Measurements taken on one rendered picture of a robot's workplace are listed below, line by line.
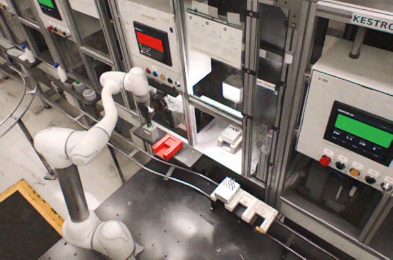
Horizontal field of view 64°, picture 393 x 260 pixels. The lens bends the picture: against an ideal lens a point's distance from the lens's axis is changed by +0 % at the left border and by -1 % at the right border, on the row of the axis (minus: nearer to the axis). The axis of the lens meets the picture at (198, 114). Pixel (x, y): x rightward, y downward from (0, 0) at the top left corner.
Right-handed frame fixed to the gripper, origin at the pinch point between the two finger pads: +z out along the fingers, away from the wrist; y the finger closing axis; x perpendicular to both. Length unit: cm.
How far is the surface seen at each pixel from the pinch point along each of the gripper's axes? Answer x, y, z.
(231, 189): 3, -68, 14
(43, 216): 74, 86, 105
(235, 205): 6, -73, 21
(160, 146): 3.9, -12.1, 12.4
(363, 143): -7, -120, -50
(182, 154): -1.3, -26.0, 15.8
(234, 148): -21, -53, 10
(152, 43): -7, -10, -58
